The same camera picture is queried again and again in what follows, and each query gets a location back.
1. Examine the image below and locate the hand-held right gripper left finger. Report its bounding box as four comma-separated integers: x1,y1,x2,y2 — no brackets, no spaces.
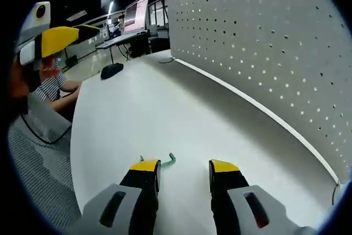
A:
82,159,162,235

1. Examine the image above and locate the green hook assembly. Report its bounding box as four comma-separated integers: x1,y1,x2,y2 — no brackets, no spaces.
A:
139,152,177,167

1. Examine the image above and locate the person's left hand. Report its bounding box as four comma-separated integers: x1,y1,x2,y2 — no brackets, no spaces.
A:
8,58,42,101

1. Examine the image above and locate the black computer mouse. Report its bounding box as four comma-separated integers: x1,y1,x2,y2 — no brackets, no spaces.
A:
100,63,124,80

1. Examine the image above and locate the white perforated mounting plate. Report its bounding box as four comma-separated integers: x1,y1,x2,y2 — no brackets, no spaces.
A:
158,0,352,205

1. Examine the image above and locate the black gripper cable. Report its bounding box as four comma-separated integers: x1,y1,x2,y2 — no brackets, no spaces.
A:
20,112,74,145

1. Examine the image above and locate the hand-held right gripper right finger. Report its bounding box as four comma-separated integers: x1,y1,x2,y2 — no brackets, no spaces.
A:
208,159,317,235

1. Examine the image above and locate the open laptop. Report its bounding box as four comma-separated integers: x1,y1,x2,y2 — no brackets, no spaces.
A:
95,0,151,49

